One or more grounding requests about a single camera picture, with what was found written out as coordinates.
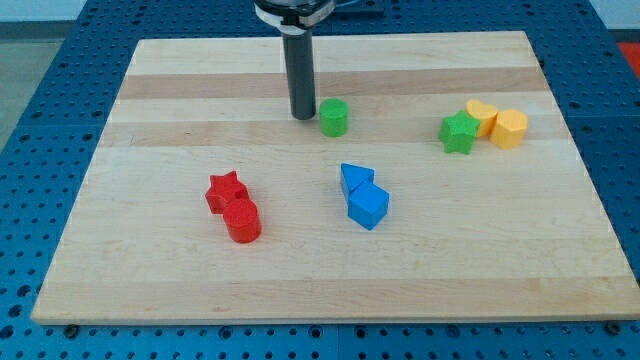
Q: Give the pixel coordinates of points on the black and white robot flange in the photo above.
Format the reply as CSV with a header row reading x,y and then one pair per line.
x,y
293,17

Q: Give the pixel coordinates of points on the yellow heart block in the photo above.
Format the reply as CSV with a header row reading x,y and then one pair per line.
x,y
485,113

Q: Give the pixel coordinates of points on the green cylinder block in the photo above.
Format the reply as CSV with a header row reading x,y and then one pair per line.
x,y
334,117

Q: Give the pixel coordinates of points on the blue triangle block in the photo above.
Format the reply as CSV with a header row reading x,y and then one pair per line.
x,y
352,176

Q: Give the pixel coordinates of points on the yellow hexagon block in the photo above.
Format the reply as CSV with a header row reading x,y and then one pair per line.
x,y
509,128

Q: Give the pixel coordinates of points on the green star block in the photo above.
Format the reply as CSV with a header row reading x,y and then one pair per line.
x,y
458,132

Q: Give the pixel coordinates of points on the blue cube block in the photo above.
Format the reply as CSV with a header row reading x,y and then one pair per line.
x,y
368,205

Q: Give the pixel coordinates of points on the wooden board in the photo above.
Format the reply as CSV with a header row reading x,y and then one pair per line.
x,y
497,235

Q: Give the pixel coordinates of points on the red star block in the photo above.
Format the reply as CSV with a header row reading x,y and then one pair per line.
x,y
224,189

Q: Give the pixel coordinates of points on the red cylinder block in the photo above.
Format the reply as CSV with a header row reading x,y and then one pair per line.
x,y
241,217

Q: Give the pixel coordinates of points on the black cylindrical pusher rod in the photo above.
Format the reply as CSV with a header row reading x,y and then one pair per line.
x,y
298,53

